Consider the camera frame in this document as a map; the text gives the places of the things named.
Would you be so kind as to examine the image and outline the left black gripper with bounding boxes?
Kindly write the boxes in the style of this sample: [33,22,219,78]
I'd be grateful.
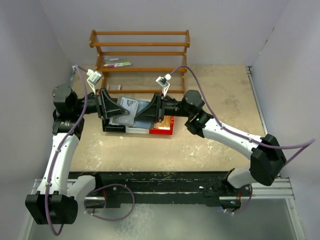
[72,88,129,119]

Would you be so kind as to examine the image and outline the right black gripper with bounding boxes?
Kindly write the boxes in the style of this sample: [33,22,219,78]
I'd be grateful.
[134,92,192,123]

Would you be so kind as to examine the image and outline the grey card holder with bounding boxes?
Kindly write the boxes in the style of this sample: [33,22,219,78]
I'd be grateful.
[109,99,156,130]

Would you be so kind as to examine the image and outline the white badge card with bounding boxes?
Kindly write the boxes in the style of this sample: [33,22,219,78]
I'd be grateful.
[118,95,139,126]

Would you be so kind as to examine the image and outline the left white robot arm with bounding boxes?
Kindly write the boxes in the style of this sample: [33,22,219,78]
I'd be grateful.
[25,84,128,228]

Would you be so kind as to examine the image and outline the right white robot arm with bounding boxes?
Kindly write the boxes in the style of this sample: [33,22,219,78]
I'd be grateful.
[134,90,287,196]

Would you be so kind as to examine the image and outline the black plastic bin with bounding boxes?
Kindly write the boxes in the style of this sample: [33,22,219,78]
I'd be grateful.
[102,118,126,133]

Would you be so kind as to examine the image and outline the wooden pieces in red bin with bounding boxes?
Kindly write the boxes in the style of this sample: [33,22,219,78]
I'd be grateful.
[153,116,173,130]

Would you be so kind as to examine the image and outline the red plastic bin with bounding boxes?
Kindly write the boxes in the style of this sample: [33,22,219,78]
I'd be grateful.
[149,116,175,136]

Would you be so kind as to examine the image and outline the white plastic bin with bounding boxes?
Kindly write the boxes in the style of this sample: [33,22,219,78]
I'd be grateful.
[125,126,150,134]

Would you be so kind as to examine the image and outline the pink marker pen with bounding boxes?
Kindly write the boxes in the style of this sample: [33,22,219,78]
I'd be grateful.
[103,63,123,68]

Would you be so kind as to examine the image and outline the light green marker pen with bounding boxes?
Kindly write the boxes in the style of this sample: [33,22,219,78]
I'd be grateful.
[115,62,132,67]

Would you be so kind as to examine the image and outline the wooden slatted rack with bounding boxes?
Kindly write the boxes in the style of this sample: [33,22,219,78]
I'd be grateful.
[89,30,191,94]

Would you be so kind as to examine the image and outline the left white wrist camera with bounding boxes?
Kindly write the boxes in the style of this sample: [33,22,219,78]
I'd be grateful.
[86,69,103,94]

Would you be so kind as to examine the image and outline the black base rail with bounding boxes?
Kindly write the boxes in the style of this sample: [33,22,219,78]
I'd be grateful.
[68,171,251,209]

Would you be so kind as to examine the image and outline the aluminium frame rail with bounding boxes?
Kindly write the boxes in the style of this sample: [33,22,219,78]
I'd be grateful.
[31,179,295,202]

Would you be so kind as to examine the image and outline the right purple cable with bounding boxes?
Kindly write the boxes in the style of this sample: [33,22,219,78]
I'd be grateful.
[169,65,316,216]

